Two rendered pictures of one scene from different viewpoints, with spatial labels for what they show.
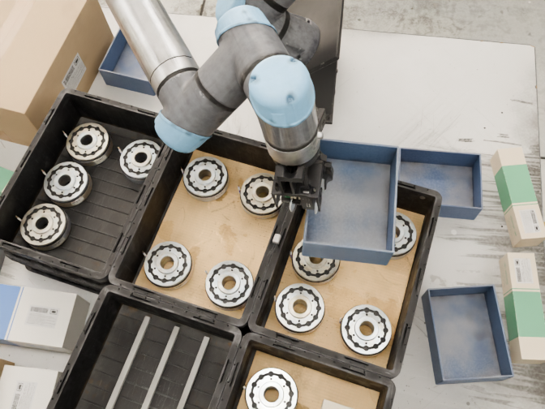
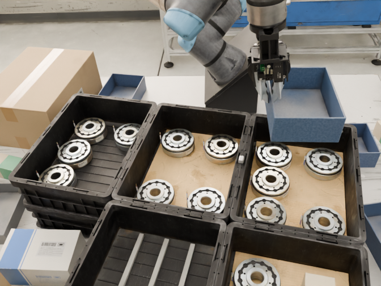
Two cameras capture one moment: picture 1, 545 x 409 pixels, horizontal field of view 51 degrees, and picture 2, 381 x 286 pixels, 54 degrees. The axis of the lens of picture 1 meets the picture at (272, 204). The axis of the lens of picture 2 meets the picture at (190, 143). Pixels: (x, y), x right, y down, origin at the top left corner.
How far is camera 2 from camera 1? 0.50 m
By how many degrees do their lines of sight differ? 23
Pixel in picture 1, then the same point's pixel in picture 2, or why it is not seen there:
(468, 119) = (348, 113)
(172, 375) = (166, 277)
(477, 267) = not seen: outside the picture
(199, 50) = (160, 92)
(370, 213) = (314, 114)
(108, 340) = (109, 255)
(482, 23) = not seen: hidden behind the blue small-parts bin
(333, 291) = (288, 205)
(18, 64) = (42, 88)
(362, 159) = (300, 85)
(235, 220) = (203, 166)
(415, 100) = not seen: hidden behind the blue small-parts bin
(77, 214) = (81, 173)
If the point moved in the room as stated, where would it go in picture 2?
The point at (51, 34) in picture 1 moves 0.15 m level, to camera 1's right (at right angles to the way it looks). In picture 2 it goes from (66, 72) to (105, 67)
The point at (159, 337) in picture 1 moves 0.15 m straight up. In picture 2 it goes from (152, 249) to (143, 213)
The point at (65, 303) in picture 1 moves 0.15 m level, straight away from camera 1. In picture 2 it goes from (70, 237) to (29, 218)
